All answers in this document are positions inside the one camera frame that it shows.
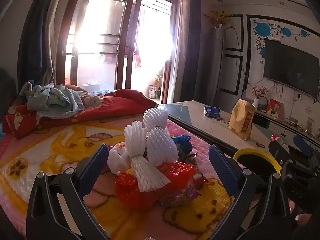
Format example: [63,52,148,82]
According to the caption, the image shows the brown window door frame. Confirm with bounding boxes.
[56,0,181,103]

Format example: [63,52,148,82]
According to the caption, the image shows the blue flower wall decal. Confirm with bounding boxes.
[254,21,311,58]

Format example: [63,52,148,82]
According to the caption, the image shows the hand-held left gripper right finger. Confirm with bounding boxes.
[208,144,293,240]

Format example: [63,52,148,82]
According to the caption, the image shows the white foam fruit net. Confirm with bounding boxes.
[143,108,179,167]
[124,121,171,193]

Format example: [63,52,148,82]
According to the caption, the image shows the white coffee table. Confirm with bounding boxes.
[157,100,298,161]

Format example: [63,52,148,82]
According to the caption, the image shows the red picture frame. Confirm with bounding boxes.
[266,99,284,119]

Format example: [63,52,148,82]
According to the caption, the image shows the white plastic bag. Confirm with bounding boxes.
[107,142,131,176]

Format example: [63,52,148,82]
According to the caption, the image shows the red quilt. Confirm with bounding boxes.
[5,89,160,140]

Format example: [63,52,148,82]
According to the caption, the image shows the yellow artificial flowers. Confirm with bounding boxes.
[204,10,234,27]

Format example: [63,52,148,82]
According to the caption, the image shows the white vase with red flowers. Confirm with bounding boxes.
[251,85,268,109]

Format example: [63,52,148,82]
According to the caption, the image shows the brown paper bag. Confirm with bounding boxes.
[228,99,256,141]

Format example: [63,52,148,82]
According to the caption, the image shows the dried plant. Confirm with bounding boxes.
[153,74,163,91]

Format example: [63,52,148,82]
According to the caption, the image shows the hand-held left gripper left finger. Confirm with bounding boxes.
[26,144,110,240]

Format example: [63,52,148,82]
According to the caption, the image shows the blue tissue packet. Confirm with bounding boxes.
[204,106,221,118]

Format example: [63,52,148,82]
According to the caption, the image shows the blue plastic wrapper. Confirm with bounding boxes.
[172,134,193,155]

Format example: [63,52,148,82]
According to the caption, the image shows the black television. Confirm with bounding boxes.
[263,38,320,98]

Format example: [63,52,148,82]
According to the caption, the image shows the white television cabinet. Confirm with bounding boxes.
[252,107,320,146]

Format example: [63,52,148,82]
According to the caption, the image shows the white paint bucket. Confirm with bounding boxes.
[148,85,160,99]

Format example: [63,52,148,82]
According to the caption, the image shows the floral white cloth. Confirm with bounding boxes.
[82,95,104,108]

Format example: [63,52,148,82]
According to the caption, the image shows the red plastic bag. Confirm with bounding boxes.
[114,161,198,210]

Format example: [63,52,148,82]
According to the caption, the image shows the round black ornament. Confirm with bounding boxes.
[257,96,268,112]

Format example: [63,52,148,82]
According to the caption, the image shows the pink yellow printed blanket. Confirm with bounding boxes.
[0,115,250,240]

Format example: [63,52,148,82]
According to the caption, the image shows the yellow rimmed bin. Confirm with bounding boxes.
[233,148,282,180]

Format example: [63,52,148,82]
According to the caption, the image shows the dark grey curtain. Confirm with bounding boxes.
[172,0,202,103]
[17,0,66,91]

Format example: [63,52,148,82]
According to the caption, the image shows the person's right hand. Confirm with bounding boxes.
[287,199,313,230]

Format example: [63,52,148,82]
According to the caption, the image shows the dark shiny snack wrapper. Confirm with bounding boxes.
[178,152,198,166]

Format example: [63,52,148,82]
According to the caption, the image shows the light blue clothing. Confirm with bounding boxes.
[19,82,85,119]

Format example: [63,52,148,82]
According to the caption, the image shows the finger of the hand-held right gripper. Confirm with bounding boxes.
[293,134,315,158]
[268,140,291,167]

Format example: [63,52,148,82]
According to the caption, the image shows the grey standing air conditioner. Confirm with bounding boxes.
[209,26,226,108]

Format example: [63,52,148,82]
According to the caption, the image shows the purple candy wrapper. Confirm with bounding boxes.
[160,187,203,207]

